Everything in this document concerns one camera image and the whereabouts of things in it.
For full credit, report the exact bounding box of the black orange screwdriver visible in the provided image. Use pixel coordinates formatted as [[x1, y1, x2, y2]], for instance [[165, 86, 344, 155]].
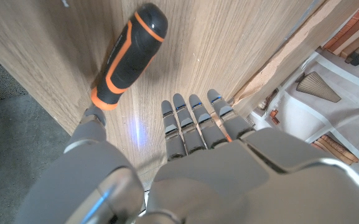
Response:
[[90, 2, 169, 111]]

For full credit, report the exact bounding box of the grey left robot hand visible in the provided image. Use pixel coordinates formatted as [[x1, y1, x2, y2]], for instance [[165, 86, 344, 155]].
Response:
[[14, 89, 359, 224]]

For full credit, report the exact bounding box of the printed bookshelf backdrop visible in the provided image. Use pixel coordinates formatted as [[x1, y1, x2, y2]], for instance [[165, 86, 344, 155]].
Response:
[[247, 0, 359, 194]]

